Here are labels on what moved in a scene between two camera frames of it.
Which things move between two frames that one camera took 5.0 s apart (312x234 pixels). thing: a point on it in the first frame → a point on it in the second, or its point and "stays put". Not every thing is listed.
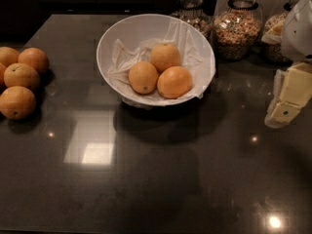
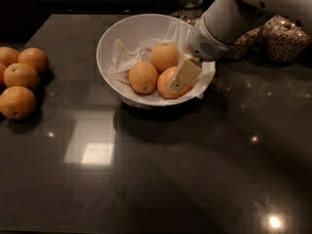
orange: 175,82 stays put
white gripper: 298,33 → 205,46
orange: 35,58 stays put
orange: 164,56 stays put
